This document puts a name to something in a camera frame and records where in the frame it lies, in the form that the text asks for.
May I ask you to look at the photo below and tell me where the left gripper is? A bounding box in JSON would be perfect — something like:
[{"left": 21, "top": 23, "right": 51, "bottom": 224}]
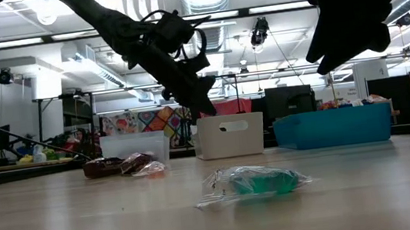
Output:
[{"left": 121, "top": 32, "right": 221, "bottom": 125}]

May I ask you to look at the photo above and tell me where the orange ring pop clear wrapper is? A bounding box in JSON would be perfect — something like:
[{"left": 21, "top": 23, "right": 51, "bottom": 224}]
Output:
[{"left": 129, "top": 159, "right": 168, "bottom": 179}]

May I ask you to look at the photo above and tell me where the brown Snickers candy bar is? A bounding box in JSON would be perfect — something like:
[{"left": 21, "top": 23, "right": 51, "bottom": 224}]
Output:
[
  {"left": 118, "top": 150, "right": 155, "bottom": 175},
  {"left": 81, "top": 155, "right": 127, "bottom": 181}
]

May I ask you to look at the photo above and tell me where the teal ring pop clear wrapper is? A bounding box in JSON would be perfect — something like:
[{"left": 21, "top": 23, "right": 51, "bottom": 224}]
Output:
[{"left": 191, "top": 156, "right": 315, "bottom": 213}]

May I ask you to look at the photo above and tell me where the red cloth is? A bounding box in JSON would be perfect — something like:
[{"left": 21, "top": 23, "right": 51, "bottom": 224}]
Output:
[{"left": 203, "top": 97, "right": 254, "bottom": 118}]

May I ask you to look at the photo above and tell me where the white pillar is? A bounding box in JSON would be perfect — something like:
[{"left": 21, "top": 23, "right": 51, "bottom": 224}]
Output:
[{"left": 352, "top": 58, "right": 392, "bottom": 101}]

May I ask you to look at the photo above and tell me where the colourful patchwork quilt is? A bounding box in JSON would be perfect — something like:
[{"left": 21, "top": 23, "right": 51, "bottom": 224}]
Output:
[{"left": 100, "top": 104, "right": 194, "bottom": 138}]

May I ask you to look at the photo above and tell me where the white plastic bin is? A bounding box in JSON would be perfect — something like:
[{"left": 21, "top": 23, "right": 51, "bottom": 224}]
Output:
[{"left": 191, "top": 110, "right": 268, "bottom": 162}]

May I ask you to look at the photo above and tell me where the black hanging spotlight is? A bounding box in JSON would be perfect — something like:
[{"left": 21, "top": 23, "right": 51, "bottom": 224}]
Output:
[
  {"left": 247, "top": 15, "right": 273, "bottom": 48},
  {"left": 0, "top": 67, "right": 15, "bottom": 85},
  {"left": 394, "top": 12, "right": 410, "bottom": 28}
]

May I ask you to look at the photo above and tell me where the overhead beam with light strips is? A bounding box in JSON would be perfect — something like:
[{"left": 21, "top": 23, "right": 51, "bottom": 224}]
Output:
[{"left": 0, "top": 0, "right": 410, "bottom": 50}]

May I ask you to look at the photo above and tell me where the black cabinet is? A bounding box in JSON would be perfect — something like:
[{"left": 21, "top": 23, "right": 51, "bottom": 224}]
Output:
[{"left": 263, "top": 83, "right": 316, "bottom": 121}]

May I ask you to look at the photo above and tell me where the black partition panel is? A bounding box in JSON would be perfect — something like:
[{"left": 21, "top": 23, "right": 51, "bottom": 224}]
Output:
[{"left": 365, "top": 74, "right": 410, "bottom": 129}]

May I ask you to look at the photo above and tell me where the clear plastic bin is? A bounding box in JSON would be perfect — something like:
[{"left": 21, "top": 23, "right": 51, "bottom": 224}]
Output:
[{"left": 98, "top": 128, "right": 173, "bottom": 172}]

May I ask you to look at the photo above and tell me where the blue plastic tray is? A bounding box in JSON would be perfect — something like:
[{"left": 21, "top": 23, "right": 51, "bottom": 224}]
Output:
[{"left": 271, "top": 101, "right": 395, "bottom": 154}]

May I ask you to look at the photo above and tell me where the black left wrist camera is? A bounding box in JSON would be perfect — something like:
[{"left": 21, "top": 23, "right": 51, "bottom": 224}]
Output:
[{"left": 149, "top": 6, "right": 198, "bottom": 55}]

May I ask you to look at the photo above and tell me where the background black metal frame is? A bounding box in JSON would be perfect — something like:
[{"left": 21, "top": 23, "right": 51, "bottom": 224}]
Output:
[{"left": 34, "top": 58, "right": 362, "bottom": 165}]

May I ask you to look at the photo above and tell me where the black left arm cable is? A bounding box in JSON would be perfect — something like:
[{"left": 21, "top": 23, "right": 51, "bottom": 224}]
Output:
[{"left": 0, "top": 100, "right": 92, "bottom": 171}]

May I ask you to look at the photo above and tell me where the black aluminium table frame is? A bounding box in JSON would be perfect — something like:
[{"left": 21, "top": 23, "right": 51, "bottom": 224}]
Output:
[{"left": 0, "top": 121, "right": 410, "bottom": 188}]

